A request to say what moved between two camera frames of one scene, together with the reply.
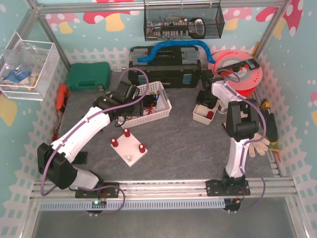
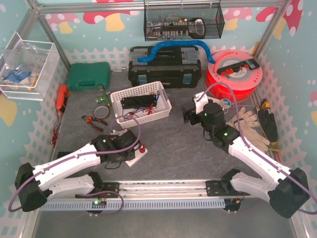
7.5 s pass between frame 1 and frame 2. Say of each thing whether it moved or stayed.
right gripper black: moved
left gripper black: moved
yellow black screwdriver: stayed
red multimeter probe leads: stayed
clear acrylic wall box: stayed
